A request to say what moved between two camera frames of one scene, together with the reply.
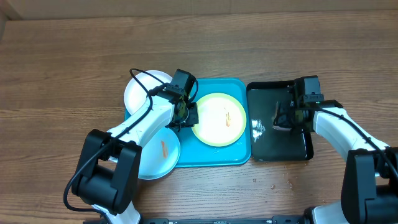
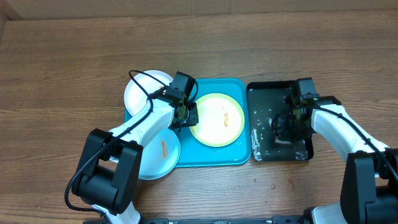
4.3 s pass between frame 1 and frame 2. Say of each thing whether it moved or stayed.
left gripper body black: stayed
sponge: moved
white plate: stayed
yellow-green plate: stayed
